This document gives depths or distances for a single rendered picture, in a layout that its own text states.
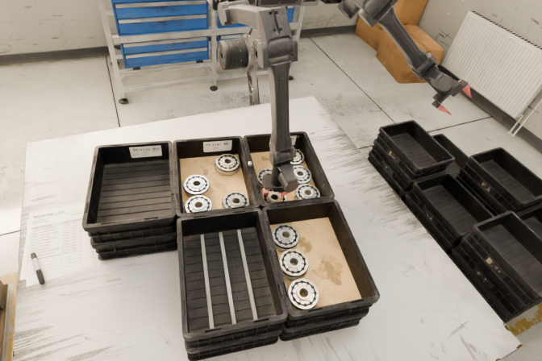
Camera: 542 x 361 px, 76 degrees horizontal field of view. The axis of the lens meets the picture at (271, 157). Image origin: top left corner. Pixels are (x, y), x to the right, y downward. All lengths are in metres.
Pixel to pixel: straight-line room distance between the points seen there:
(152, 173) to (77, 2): 2.60
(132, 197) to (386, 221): 1.10
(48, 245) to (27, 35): 2.76
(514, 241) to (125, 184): 1.97
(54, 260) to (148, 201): 0.39
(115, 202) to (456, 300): 1.37
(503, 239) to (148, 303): 1.79
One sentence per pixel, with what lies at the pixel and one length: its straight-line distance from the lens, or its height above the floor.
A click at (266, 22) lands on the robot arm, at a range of 0.99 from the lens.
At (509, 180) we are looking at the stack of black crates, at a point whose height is 0.49.
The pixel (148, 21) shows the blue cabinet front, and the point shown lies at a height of 0.71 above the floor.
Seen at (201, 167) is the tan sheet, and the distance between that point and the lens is 1.53.
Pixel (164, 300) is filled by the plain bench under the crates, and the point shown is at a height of 0.70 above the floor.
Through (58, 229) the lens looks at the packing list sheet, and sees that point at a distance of 1.62.
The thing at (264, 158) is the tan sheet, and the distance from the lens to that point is 1.59.
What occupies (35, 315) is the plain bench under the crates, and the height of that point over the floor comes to 0.70.
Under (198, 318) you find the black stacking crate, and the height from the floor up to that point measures 0.83.
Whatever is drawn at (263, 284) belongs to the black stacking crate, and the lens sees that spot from 1.24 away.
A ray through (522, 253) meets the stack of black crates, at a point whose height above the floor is 0.49.
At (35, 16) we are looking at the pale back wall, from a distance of 3.97.
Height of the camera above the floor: 1.94
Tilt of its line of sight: 44 degrees down
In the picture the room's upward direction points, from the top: 9 degrees clockwise
